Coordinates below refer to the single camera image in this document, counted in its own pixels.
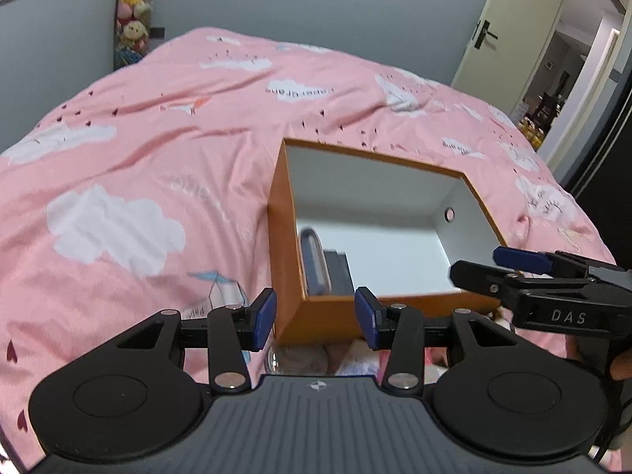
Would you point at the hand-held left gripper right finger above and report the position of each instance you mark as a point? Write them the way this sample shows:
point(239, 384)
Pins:
point(368, 323)

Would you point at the black flat box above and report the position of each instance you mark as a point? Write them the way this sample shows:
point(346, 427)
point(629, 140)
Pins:
point(338, 271)

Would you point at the blue-lidded clear case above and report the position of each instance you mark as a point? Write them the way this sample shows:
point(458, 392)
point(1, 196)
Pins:
point(312, 266)

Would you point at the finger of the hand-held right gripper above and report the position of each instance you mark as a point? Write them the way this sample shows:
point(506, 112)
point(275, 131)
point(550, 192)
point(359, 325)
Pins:
point(518, 258)
point(474, 276)

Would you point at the dusty pink pouch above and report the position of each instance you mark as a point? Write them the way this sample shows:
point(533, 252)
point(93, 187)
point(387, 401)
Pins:
point(306, 358)

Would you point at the dark wall switch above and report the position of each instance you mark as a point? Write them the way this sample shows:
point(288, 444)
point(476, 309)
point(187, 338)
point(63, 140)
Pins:
point(157, 32)

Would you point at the dark wardrobe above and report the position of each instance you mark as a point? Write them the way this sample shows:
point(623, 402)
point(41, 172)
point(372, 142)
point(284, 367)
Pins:
point(607, 158)

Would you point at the brown plush dog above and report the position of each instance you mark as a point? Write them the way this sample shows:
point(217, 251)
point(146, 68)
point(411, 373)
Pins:
point(499, 317)

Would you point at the cluster of yellow objects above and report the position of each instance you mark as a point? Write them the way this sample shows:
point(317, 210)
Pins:
point(529, 131)

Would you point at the white door frame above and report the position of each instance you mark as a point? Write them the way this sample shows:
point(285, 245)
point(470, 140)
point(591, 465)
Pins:
point(600, 59)

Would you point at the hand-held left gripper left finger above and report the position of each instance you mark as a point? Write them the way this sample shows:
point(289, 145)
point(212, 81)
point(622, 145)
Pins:
point(264, 318)

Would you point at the person's right hand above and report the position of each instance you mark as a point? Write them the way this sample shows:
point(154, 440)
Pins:
point(621, 366)

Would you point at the orange cardboard box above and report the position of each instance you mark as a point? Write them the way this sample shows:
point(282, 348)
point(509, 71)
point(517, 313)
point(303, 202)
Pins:
point(335, 318)

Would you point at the dark wooden chair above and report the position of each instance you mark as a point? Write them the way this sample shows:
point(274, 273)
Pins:
point(549, 106)

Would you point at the pink cloud-print blanket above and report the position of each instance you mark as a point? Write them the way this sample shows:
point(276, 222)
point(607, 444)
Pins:
point(148, 158)

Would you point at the white door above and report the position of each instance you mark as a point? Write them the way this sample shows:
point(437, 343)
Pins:
point(513, 19)

